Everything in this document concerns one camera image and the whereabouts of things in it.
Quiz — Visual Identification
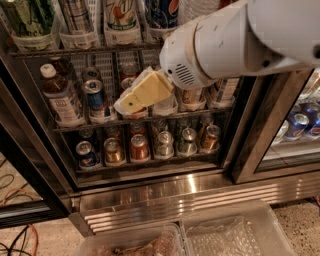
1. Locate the white can bottom shelf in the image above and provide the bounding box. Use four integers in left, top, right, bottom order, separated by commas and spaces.
155, 131, 174, 158

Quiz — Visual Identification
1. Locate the clear water bottle top shelf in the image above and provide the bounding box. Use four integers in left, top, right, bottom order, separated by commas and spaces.
178, 0, 220, 24

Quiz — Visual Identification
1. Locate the clear plastic bin left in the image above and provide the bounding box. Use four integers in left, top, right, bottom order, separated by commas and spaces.
76, 223, 186, 256

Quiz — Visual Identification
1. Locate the brown tea bottle left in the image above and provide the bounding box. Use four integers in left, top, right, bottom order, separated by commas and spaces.
40, 64, 85, 128

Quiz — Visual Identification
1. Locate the clear plastic bin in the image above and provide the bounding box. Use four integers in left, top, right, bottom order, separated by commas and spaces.
180, 200, 297, 256
76, 223, 186, 256

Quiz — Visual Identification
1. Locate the orange can bottom shelf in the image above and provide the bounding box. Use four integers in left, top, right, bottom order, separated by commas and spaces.
200, 125, 221, 151

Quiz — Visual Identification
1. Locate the brown tea bottle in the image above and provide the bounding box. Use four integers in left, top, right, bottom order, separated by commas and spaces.
40, 64, 85, 128
210, 78, 240, 103

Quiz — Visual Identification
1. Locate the clear plastic bin right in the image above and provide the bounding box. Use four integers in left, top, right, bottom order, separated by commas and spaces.
180, 200, 297, 256

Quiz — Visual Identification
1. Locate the blue Pepsi can top shelf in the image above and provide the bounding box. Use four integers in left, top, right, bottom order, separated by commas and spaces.
145, 0, 179, 29

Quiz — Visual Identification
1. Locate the gold can bottom shelf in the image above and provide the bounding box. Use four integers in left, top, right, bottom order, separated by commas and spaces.
104, 138, 124, 164

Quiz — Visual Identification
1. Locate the blue Pepsi cans right fridge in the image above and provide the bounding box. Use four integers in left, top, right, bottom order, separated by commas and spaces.
272, 102, 320, 145

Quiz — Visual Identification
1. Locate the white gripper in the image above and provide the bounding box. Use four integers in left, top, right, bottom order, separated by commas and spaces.
113, 20, 218, 116

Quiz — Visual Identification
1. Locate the blue pepsi can shelf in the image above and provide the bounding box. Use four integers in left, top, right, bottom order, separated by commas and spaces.
76, 141, 100, 167
145, 0, 179, 29
82, 79, 110, 118

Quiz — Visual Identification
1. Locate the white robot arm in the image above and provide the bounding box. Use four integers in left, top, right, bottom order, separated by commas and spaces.
114, 0, 320, 115

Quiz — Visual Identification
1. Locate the blue Pepsi can middle shelf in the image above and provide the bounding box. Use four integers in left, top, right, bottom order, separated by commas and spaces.
82, 79, 110, 118

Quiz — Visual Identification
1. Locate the steel fridge grille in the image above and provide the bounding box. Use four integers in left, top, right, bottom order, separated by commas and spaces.
69, 171, 320, 237

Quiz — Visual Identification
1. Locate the striped silver can top shelf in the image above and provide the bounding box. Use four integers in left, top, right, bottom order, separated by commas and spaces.
58, 0, 94, 35

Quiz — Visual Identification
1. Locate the red Coca-Cola can middle shelf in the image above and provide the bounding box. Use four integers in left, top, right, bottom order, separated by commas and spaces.
119, 62, 147, 120

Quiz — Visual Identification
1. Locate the white 7up can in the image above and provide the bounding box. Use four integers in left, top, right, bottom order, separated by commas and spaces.
104, 0, 137, 31

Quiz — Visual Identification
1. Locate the gold can middle shelf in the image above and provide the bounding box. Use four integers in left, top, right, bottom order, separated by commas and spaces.
182, 88, 203, 104

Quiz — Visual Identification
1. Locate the gold can shelf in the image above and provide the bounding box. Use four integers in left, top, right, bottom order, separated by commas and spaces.
182, 88, 203, 104
104, 138, 124, 164

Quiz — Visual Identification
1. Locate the red can bottom shelf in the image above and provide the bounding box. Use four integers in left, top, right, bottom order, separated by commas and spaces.
130, 134, 149, 160

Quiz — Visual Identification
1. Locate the green can top shelf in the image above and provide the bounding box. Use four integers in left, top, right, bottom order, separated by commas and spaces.
0, 0, 54, 37

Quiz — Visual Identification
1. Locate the orange cable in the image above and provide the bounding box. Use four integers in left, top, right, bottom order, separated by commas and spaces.
0, 188, 40, 256

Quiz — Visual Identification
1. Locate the blue Pepsi can bottom shelf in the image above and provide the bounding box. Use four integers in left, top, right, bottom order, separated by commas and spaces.
76, 141, 100, 167

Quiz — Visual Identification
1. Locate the fridge right glass door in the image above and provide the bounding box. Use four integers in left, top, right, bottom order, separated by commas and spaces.
232, 69, 319, 183

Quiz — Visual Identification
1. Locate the brown tea bottle right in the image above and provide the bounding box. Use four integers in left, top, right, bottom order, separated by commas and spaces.
210, 78, 240, 103

